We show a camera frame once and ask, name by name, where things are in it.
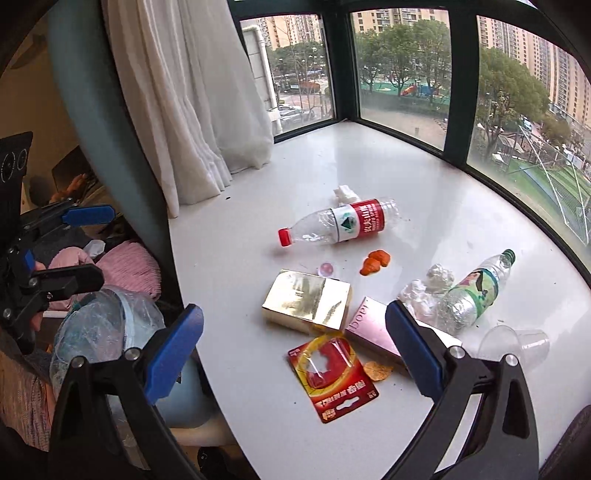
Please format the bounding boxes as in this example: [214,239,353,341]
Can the pink cardboard box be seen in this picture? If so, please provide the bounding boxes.
[345,296,427,363]

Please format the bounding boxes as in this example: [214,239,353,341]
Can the white sheer curtain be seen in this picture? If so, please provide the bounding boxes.
[102,1,273,218]

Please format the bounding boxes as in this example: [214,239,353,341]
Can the black window frame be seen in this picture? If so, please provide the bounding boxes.
[228,1,590,281]

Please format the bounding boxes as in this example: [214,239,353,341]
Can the clear plastic cup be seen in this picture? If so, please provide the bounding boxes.
[477,325,551,371]

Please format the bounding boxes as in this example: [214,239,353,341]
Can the small white tissue wad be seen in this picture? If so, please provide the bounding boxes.
[334,185,361,206]

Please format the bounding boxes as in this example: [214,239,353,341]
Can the orange peel pieces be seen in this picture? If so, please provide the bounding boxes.
[360,250,392,276]

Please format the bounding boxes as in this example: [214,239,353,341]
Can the green label plastic bottle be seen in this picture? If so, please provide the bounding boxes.
[436,249,516,335]

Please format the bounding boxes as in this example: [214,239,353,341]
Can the red battery blister pack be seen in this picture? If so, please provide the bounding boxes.
[287,335,379,424]

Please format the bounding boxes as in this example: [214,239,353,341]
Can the teal green curtain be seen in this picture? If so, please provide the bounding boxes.
[47,1,181,300]

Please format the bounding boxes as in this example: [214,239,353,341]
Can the red label plastic bottle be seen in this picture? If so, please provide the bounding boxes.
[277,199,400,247]

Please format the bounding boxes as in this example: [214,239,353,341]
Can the trash bin with liner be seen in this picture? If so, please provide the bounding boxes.
[49,286,213,428]

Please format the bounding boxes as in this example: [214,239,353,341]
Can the black laptop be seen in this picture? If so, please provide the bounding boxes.
[50,146,100,203]

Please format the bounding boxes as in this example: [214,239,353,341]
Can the gold cardboard box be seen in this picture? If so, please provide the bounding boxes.
[262,269,353,335]

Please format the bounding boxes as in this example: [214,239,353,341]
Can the orange chip crumb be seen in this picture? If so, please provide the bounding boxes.
[363,361,394,382]

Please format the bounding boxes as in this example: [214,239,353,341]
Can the small pink jelly cup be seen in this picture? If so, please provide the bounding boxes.
[318,262,335,278]

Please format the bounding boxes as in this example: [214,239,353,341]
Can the white tissue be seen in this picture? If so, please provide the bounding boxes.
[398,264,455,326]

